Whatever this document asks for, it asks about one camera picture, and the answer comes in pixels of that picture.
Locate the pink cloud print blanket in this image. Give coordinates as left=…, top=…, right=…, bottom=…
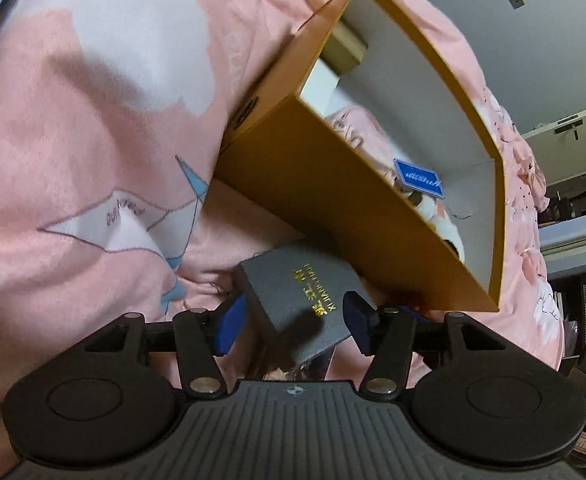
left=0, top=0, right=568, bottom=480

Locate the pink cartoon pouch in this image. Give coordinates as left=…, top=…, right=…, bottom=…
left=323, top=104, right=401, bottom=183

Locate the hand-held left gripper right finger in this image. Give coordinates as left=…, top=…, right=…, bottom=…
left=343, top=291, right=512, bottom=400

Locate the orange cardboard box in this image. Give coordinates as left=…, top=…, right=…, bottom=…
left=213, top=0, right=511, bottom=313

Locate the tall white box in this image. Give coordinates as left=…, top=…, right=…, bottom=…
left=298, top=56, right=345, bottom=118

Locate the blue card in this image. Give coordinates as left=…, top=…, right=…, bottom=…
left=392, top=158, right=446, bottom=201

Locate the illustrated art card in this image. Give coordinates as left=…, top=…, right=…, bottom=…
left=260, top=346, right=335, bottom=385

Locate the grey box with gold print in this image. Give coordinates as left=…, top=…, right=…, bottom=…
left=234, top=244, right=379, bottom=367

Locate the white and yellow plush toy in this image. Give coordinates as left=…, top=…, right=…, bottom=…
left=405, top=192, right=468, bottom=262

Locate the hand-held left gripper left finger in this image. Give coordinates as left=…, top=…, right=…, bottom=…
left=80, top=294, right=248, bottom=400

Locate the dark shelving unit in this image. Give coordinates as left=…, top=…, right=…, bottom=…
left=540, top=170, right=586, bottom=378

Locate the small gold box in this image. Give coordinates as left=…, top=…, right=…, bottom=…
left=319, top=22, right=370, bottom=75

